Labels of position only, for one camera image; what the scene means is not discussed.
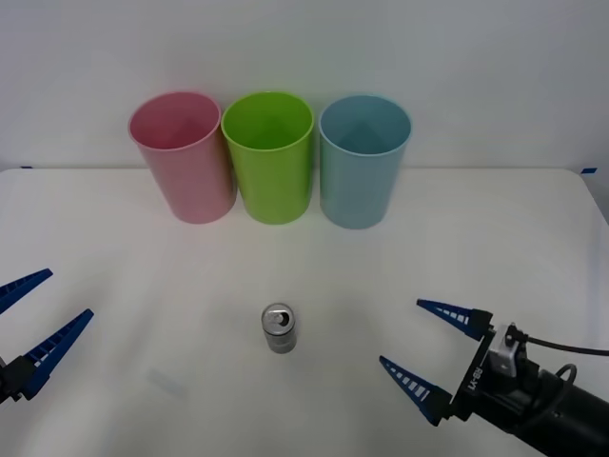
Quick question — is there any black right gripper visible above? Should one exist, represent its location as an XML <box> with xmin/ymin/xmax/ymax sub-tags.
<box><xmin>379</xmin><ymin>298</ymin><xmax>527</xmax><ymax>437</ymax></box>

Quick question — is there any black drink can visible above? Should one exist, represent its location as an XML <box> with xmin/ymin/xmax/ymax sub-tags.
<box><xmin>260</xmin><ymin>302</ymin><xmax>299</xmax><ymax>356</ymax></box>

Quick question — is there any pink plastic bin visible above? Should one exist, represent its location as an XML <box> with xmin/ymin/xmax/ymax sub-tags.
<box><xmin>127</xmin><ymin>90</ymin><xmax>238</xmax><ymax>225</ymax></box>

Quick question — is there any green plastic bin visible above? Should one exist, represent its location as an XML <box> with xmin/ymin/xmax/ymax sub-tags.
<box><xmin>220</xmin><ymin>90</ymin><xmax>316</xmax><ymax>226</ymax></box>

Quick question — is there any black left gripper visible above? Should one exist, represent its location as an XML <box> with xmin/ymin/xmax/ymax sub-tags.
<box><xmin>0</xmin><ymin>268</ymin><xmax>95</xmax><ymax>407</ymax></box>

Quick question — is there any pale blue plastic bin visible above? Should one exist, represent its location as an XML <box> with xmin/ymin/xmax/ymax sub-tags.
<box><xmin>318</xmin><ymin>93</ymin><xmax>413</xmax><ymax>230</ymax></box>

